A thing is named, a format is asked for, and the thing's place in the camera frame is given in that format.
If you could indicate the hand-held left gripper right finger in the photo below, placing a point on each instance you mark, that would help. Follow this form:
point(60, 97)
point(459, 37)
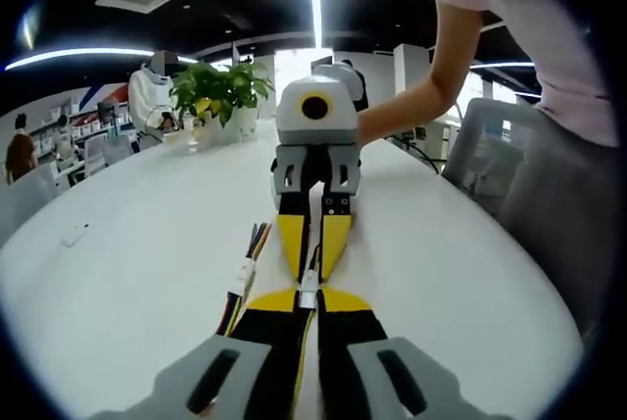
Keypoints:
point(352, 341)

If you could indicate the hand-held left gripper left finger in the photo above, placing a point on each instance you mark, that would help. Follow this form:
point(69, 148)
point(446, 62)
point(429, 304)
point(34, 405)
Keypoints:
point(264, 341)

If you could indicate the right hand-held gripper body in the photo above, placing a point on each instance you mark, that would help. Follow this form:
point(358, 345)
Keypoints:
point(316, 107)

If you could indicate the green potted plant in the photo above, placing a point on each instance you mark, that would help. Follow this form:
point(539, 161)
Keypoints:
point(220, 92)

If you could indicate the grey mesh office chair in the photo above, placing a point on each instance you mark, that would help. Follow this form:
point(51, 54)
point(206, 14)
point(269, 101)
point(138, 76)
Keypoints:
point(490, 155)

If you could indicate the white office chair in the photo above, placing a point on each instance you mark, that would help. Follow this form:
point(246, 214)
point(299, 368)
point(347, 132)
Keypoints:
point(105, 155)

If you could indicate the small white flat device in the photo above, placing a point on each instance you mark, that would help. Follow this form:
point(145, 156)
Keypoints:
point(76, 235)

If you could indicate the storage shelves with white bins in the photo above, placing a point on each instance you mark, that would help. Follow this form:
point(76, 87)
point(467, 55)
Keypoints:
point(83, 116)

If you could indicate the person's body in pink shirt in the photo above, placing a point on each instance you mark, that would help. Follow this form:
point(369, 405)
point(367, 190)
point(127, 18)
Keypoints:
point(563, 97)

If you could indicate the curved ceiling light strip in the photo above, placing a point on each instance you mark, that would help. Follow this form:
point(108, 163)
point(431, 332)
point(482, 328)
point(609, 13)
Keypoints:
point(73, 55)

